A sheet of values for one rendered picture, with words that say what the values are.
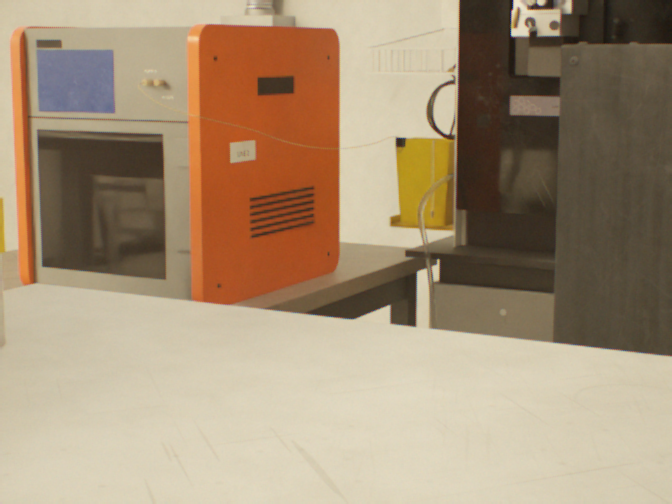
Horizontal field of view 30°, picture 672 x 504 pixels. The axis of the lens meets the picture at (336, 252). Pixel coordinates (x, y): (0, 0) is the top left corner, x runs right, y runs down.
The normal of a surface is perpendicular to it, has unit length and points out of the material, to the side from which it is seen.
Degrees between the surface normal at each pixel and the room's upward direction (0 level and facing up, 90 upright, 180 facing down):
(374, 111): 90
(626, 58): 90
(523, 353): 0
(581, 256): 90
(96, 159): 90
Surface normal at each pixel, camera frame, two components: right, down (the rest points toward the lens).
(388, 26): -0.48, 0.14
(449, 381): 0.00, -0.99
